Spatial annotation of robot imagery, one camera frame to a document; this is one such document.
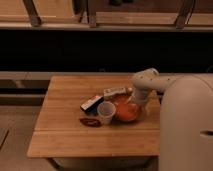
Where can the orange ceramic bowl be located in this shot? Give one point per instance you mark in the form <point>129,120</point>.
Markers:
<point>126,111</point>

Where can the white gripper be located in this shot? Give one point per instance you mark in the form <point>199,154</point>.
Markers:
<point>140,96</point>

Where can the white snack box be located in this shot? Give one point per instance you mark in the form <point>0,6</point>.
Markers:
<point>111,92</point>

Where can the dark red snack wrapper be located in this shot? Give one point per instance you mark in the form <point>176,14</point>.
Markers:
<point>90,122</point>

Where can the clear plastic cup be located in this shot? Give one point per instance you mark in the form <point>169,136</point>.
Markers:
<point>106,110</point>

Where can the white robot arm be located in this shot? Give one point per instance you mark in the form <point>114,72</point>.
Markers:
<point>186,117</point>

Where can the dark rectangular box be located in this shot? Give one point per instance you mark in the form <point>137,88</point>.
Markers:
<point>89,104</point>

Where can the wooden table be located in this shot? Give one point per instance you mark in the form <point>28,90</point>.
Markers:
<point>59,133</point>

